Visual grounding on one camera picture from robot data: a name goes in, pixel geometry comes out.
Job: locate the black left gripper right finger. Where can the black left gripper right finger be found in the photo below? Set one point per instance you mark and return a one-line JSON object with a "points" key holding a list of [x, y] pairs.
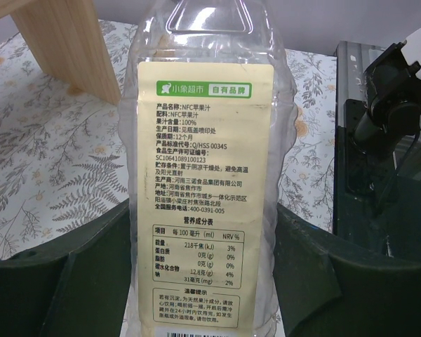
{"points": [[327, 286]]}

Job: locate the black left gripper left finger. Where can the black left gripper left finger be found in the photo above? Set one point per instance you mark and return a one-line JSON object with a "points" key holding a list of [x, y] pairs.
{"points": [[74, 285]]}

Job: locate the clear square juice bottle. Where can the clear square juice bottle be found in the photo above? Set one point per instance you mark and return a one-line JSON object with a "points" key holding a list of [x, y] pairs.
{"points": [[207, 116]]}

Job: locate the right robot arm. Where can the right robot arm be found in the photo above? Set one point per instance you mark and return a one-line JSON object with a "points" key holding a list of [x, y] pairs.
{"points": [[377, 184]]}

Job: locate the wooden shelf unit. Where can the wooden shelf unit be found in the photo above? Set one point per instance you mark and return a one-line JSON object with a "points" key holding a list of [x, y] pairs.
{"points": [[66, 40]]}

